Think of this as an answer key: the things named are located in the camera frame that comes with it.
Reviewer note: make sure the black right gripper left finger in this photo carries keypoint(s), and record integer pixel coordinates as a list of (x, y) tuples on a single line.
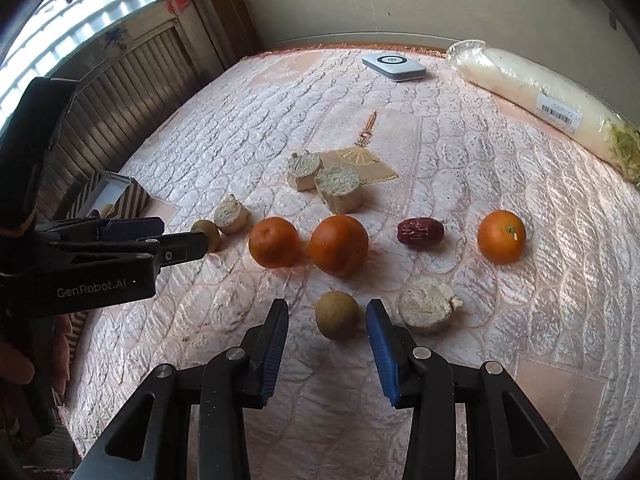
[(148, 437)]

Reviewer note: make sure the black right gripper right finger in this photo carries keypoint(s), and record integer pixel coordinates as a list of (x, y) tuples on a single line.
[(506, 437)]

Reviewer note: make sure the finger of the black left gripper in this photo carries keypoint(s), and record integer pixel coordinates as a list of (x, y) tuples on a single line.
[(172, 249), (101, 229)]

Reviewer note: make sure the brown longan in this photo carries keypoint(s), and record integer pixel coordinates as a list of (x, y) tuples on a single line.
[(210, 230), (337, 315)]

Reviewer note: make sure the orange tangerine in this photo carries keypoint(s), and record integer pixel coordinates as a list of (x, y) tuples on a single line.
[(339, 245), (274, 243), (501, 237)]

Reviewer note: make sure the striped cardboard box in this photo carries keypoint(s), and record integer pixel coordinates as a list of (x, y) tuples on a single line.
[(112, 196)]

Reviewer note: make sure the wooden slatted cabinet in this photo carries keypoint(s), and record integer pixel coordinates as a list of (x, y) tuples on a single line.
[(131, 78)]

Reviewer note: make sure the pink quilted bed cover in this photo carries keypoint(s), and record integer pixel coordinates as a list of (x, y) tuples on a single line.
[(563, 320)]

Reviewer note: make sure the dark red jujube date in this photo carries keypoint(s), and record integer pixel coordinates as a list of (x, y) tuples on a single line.
[(420, 232)]

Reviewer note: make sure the white flat electronic device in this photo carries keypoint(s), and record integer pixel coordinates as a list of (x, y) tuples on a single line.
[(394, 66)]

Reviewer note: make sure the white wrapped radish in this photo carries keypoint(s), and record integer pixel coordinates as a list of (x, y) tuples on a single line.
[(553, 98)]

